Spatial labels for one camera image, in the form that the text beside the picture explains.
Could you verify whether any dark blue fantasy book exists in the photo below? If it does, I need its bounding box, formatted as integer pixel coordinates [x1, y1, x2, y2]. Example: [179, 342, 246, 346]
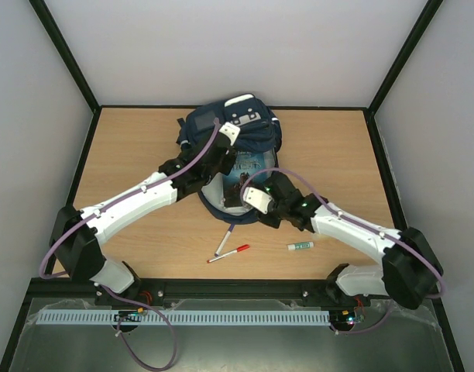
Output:
[222, 151, 266, 213]

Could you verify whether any navy blue student backpack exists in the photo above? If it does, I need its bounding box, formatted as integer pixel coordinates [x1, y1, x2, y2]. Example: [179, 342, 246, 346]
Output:
[177, 93, 282, 225]

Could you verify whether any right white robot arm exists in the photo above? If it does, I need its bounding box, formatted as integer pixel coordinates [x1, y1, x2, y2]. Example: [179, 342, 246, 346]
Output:
[242, 172, 444, 309]

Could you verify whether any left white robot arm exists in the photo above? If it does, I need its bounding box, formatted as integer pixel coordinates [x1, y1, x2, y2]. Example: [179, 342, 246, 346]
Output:
[39, 130, 237, 301]

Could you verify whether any green white glue stick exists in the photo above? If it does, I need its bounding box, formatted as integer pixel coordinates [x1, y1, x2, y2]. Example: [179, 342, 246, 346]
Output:
[287, 242, 314, 251]

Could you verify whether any red capped marker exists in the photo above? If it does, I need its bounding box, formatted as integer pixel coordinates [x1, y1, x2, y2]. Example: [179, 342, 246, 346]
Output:
[207, 244, 250, 264]

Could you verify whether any purple capped marker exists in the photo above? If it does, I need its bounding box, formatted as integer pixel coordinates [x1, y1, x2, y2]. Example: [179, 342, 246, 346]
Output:
[214, 224, 235, 257]

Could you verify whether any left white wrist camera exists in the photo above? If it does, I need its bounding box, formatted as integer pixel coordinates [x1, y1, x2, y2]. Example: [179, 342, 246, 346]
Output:
[218, 122, 241, 146]

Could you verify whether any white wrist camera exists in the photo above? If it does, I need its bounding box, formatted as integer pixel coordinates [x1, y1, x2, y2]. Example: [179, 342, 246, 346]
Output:
[243, 187, 273, 214]
[218, 122, 241, 146]

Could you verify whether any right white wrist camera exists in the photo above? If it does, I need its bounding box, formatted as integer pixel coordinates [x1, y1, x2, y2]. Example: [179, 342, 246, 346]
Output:
[243, 187, 273, 214]

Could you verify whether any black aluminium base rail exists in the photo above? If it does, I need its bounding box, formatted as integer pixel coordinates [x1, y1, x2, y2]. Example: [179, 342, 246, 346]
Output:
[27, 277, 439, 311]

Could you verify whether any grey slotted cable duct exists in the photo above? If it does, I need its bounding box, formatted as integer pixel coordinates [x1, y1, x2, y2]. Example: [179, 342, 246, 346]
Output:
[36, 309, 331, 326]

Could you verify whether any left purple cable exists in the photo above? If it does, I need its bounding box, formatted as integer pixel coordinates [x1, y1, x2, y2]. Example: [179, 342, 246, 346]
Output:
[39, 118, 180, 369]

